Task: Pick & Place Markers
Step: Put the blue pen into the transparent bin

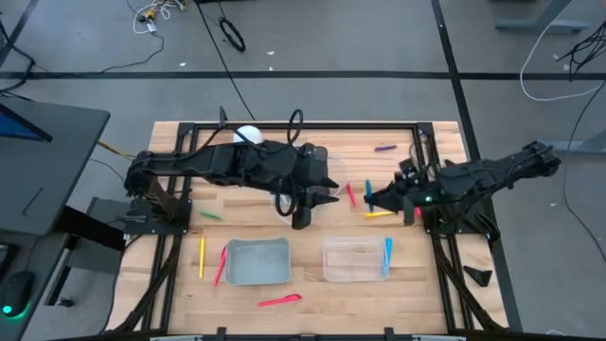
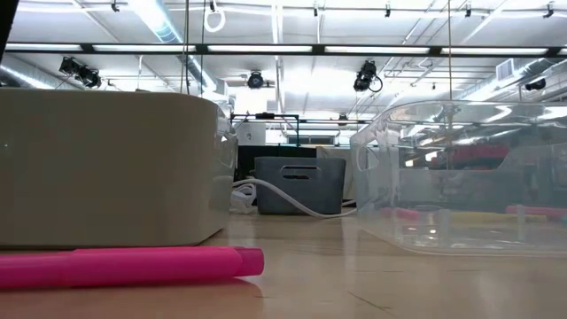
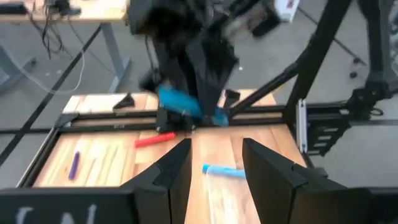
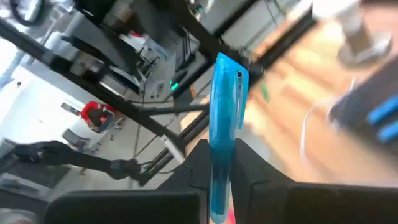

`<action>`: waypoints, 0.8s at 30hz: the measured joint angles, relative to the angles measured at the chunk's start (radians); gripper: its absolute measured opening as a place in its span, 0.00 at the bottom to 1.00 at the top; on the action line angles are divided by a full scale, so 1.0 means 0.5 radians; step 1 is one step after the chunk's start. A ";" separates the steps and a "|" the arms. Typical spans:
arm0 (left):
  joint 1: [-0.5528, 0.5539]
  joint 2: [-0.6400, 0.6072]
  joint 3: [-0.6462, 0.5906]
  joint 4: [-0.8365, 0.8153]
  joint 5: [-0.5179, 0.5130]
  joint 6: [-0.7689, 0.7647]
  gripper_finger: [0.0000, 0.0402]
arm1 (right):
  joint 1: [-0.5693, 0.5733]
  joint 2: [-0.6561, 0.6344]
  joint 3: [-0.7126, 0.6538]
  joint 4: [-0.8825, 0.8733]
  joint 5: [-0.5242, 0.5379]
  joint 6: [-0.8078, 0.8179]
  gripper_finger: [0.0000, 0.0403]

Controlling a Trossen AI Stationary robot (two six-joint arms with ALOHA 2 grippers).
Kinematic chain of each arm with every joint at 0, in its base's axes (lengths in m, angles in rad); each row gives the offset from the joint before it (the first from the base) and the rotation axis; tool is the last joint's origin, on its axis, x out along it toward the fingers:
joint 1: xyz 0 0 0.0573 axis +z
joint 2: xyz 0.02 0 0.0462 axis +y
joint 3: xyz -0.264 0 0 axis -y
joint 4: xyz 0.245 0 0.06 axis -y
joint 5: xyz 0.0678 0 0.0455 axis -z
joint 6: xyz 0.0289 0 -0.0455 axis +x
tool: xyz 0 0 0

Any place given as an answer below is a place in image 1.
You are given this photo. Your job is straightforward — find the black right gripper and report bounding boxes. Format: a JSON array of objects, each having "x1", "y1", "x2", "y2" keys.
[{"x1": 369, "y1": 174, "x2": 444, "y2": 226}]

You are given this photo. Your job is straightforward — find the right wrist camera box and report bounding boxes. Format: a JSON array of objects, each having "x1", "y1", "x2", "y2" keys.
[{"x1": 400, "y1": 158, "x2": 422, "y2": 179}]

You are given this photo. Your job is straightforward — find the black office desk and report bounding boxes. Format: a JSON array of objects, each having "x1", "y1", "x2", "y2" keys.
[{"x1": 0, "y1": 97, "x2": 112, "y2": 341}]

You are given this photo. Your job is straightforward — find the computer monitor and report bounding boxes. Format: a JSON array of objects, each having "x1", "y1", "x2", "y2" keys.
[{"x1": 0, "y1": 103, "x2": 54, "y2": 143}]

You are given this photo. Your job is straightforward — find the yellow floor cable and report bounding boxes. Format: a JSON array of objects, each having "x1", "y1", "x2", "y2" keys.
[{"x1": 97, "y1": 139, "x2": 138, "y2": 162}]

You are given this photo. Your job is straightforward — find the clear plastic bin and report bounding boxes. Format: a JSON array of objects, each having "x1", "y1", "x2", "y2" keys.
[{"x1": 322, "y1": 235, "x2": 390, "y2": 284}]

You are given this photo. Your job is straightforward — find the white lamp cable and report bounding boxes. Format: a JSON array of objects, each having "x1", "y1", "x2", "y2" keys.
[{"x1": 270, "y1": 155, "x2": 350, "y2": 226}]

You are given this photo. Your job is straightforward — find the black coiled floor cable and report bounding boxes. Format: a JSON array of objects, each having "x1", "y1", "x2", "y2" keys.
[{"x1": 218, "y1": 16, "x2": 247, "y2": 53}]

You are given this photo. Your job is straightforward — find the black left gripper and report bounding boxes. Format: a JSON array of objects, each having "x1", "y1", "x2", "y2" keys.
[{"x1": 283, "y1": 142, "x2": 341, "y2": 232}]

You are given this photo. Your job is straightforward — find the white cable bundle with plug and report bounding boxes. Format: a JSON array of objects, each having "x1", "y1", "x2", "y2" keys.
[{"x1": 127, "y1": 0, "x2": 188, "y2": 35}]

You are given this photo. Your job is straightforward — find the black triangular plastic piece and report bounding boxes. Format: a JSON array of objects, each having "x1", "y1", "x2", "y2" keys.
[{"x1": 462, "y1": 264, "x2": 494, "y2": 288}]

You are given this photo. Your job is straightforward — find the white floor cable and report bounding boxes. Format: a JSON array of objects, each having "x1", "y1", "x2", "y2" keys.
[{"x1": 519, "y1": 18, "x2": 606, "y2": 102}]

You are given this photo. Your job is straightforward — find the grey desk foot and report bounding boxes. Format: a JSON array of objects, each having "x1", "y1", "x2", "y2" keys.
[{"x1": 534, "y1": 130, "x2": 606, "y2": 155}]

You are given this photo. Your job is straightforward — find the black computer mouse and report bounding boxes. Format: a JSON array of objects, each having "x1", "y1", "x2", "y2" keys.
[{"x1": 0, "y1": 269, "x2": 35, "y2": 318}]

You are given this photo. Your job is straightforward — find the white globe table lamp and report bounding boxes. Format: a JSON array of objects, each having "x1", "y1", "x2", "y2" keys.
[{"x1": 233, "y1": 124, "x2": 264, "y2": 145}]

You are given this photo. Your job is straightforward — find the dark grey plastic bin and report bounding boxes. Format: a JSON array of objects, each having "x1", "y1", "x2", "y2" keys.
[{"x1": 314, "y1": 145, "x2": 331, "y2": 180}]

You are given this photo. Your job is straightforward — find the tangled black cables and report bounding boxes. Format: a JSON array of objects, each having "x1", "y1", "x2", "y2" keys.
[{"x1": 557, "y1": 21, "x2": 606, "y2": 81}]

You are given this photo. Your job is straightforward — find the light blue highlighter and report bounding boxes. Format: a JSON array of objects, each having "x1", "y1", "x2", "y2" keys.
[{"x1": 382, "y1": 236, "x2": 394, "y2": 278}]

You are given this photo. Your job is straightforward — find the pink Sharpie highlighter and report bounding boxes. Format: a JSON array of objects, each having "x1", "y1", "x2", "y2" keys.
[{"x1": 211, "y1": 245, "x2": 228, "y2": 289}]

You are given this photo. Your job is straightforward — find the white plastic bin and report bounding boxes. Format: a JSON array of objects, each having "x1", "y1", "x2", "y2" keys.
[{"x1": 223, "y1": 236, "x2": 292, "y2": 287}]

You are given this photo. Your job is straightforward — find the black aluminium rig frame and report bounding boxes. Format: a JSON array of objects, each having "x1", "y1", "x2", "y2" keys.
[{"x1": 106, "y1": 120, "x2": 510, "y2": 341}]

